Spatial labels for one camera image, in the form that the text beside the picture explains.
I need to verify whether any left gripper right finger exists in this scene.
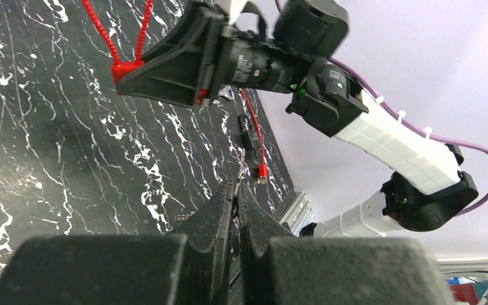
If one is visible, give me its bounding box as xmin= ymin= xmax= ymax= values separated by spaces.
xmin=238 ymin=185 xmax=454 ymax=304

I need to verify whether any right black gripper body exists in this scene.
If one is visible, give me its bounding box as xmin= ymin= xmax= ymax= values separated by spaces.
xmin=219 ymin=26 xmax=311 ymax=93

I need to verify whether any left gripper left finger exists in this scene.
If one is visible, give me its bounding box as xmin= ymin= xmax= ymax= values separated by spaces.
xmin=0 ymin=181 xmax=234 ymax=304

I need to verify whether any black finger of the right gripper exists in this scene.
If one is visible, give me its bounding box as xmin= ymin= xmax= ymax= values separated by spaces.
xmin=116 ymin=1 xmax=227 ymax=107

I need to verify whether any red cable lock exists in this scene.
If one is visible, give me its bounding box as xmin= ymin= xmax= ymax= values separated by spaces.
xmin=81 ymin=0 xmax=156 ymax=94

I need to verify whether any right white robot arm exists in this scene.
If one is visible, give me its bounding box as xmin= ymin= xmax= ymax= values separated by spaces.
xmin=112 ymin=1 xmax=478 ymax=238

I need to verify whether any black padlock red cable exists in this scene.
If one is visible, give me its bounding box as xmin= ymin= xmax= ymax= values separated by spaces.
xmin=238 ymin=89 xmax=268 ymax=163

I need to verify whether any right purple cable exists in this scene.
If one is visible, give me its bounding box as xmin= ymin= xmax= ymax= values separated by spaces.
xmin=274 ymin=0 xmax=488 ymax=217

